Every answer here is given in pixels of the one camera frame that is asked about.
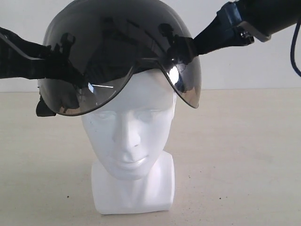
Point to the black helmet with tinted visor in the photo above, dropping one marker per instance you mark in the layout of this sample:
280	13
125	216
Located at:
107	42

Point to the white mannequin head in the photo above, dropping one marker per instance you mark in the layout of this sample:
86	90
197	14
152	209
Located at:
133	173

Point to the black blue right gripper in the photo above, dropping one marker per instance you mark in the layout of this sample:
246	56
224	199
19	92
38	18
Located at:
239	21

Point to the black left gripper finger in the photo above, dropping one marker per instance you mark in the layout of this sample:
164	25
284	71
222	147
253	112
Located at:
16	64
31	49

